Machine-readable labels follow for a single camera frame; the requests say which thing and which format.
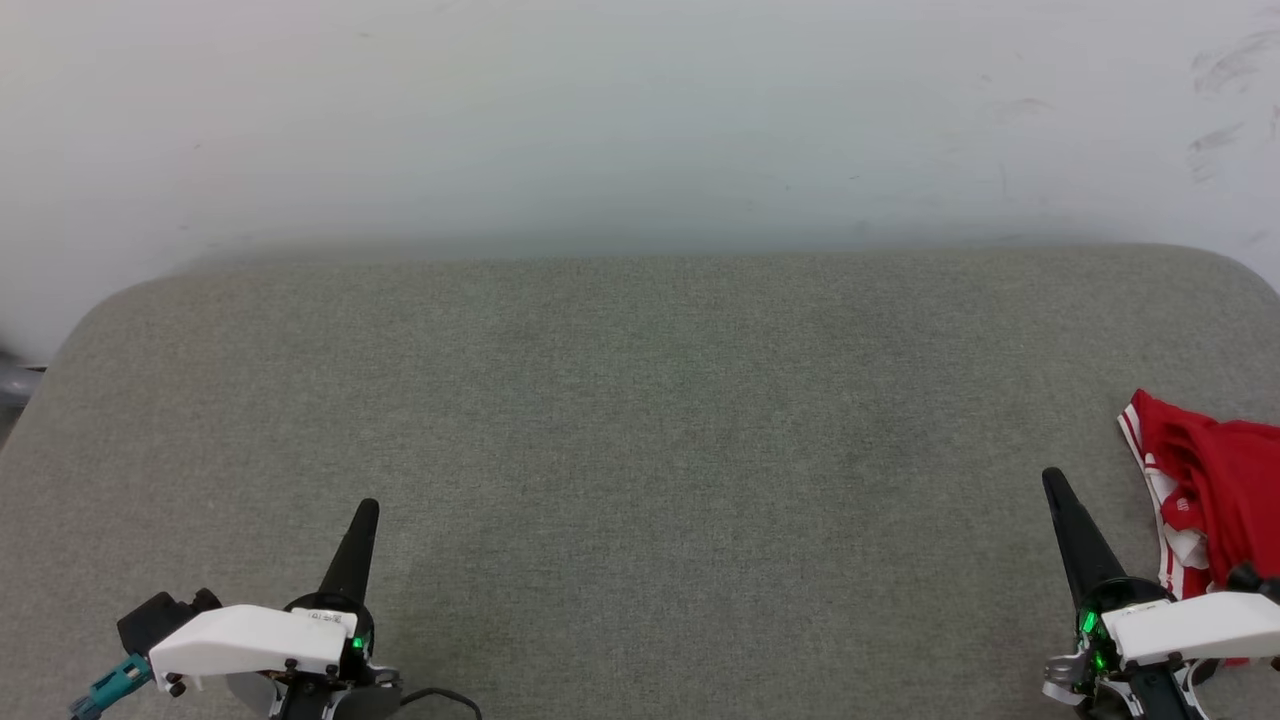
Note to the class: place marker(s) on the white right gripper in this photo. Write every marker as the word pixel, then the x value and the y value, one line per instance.
pixel 1200 630

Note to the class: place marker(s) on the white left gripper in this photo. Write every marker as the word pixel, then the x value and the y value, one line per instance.
pixel 250 640

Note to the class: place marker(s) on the red and white garment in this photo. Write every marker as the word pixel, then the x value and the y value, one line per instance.
pixel 1220 480

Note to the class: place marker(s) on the grey fabric sofa cushion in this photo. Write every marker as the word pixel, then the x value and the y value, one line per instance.
pixel 650 450

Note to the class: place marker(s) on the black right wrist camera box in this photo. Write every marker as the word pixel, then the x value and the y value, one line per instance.
pixel 1255 580

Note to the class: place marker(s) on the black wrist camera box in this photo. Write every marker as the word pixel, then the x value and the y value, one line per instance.
pixel 160 620
pixel 1255 580

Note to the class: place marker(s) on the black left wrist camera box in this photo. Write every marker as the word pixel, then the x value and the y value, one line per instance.
pixel 160 620

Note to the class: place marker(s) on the grey metal frame tube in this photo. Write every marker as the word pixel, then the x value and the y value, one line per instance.
pixel 18 382

